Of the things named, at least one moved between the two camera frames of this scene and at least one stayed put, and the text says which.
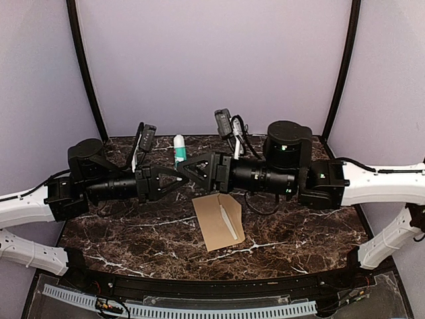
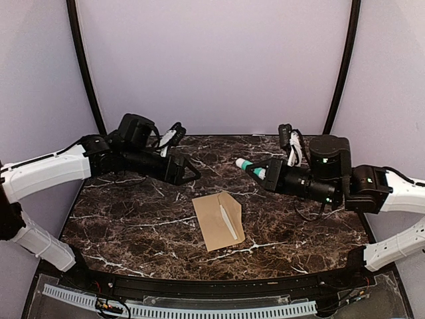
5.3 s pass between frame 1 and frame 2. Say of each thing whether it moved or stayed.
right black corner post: stayed
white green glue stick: moved
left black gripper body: moved
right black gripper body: moved
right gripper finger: moved
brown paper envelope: stayed
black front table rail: stayed
